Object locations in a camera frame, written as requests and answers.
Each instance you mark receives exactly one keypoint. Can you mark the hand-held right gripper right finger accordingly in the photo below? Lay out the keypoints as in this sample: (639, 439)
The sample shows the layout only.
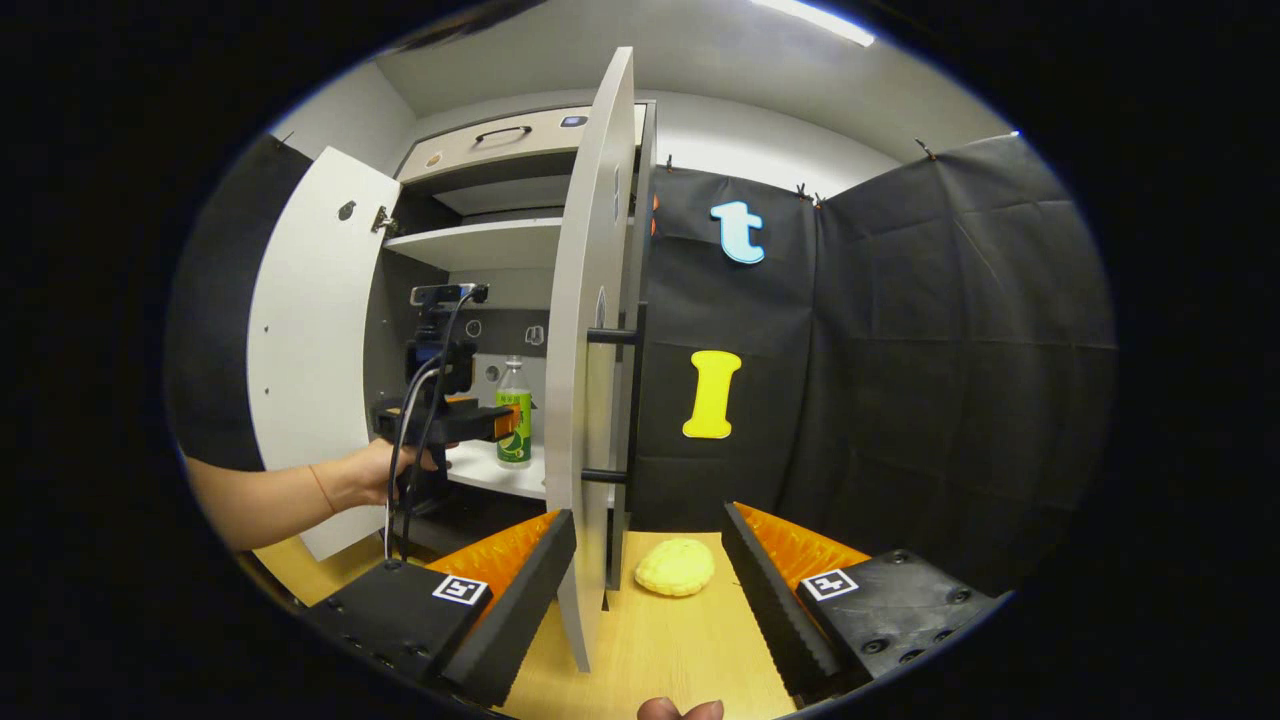
(770, 610)

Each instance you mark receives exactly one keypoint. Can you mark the white cabinet door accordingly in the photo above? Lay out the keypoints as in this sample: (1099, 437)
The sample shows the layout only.
(310, 320)
(585, 250)

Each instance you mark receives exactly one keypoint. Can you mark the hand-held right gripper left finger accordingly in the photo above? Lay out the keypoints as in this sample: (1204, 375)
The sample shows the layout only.
(520, 600)

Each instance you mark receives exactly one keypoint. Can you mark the grey and white cabinet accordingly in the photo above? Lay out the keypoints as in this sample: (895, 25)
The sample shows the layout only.
(480, 243)

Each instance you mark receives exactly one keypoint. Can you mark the long ceiling strip light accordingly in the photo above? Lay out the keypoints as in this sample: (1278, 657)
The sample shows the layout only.
(815, 20)

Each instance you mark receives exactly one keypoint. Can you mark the yellow sponge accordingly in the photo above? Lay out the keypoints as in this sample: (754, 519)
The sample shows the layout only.
(675, 567)

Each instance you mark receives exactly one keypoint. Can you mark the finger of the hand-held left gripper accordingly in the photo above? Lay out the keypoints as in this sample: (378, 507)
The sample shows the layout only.
(490, 422)

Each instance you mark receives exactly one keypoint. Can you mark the green label bottle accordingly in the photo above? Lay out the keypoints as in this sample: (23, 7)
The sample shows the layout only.
(516, 453)

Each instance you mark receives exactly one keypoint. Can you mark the black backdrop cloth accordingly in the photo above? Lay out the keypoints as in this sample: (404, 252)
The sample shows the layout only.
(900, 400)
(220, 330)

